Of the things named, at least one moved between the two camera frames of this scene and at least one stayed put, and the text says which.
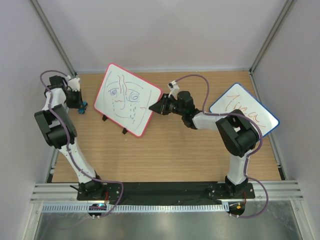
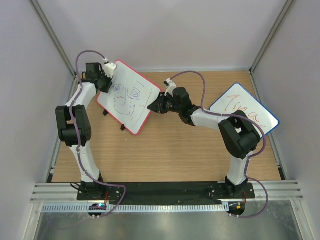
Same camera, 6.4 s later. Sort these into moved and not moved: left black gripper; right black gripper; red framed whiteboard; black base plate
Moved: left black gripper
Not moved: black base plate; right black gripper; red framed whiteboard
